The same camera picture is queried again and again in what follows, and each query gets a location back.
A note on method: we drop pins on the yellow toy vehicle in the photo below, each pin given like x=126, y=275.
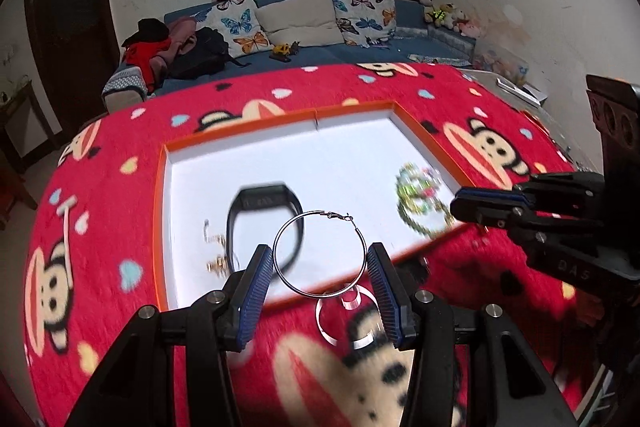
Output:
x=281, y=52

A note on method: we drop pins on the butterfly print pillow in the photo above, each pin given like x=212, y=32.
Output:
x=362, y=14
x=240, y=27

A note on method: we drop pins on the pink plush toy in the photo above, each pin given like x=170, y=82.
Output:
x=472, y=29

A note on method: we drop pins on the black wristband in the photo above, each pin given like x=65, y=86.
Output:
x=265, y=197

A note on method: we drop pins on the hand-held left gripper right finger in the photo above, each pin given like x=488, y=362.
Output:
x=386, y=297

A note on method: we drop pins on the dark toy figure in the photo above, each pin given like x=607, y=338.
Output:
x=295, y=47

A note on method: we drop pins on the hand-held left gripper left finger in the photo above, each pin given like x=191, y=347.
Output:
x=255, y=297

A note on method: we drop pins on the dark wooden door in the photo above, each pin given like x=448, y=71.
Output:
x=70, y=32

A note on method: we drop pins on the orange shallow box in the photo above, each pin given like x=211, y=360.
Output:
x=325, y=167

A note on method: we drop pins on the grey patterned cushion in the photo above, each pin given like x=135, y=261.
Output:
x=122, y=87

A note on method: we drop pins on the white flat item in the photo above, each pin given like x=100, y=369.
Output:
x=520, y=89

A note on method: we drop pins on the thin silver hoop earring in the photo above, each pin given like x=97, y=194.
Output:
x=336, y=215

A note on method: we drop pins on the wooden side table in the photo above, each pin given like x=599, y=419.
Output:
x=20, y=107

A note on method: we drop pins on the black cloth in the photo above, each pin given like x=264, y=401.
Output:
x=147, y=29

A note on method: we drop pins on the pink garment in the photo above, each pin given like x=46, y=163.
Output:
x=180, y=32

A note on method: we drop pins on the red printed blanket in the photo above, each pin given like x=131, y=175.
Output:
x=125, y=217

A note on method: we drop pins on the gold dangle earring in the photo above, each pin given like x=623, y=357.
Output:
x=220, y=266
x=215, y=237

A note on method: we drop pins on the dark wooden chair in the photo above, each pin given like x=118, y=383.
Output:
x=615, y=122

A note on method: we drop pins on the red garment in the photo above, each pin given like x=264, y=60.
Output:
x=142, y=57

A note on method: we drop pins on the beige cushion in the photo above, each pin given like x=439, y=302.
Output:
x=300, y=19

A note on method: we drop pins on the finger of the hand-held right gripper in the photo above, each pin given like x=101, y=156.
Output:
x=487, y=193
x=480, y=212

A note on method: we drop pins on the blue sofa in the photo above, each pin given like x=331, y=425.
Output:
x=320, y=57

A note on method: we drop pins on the black backpack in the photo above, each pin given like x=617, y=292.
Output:
x=200, y=57

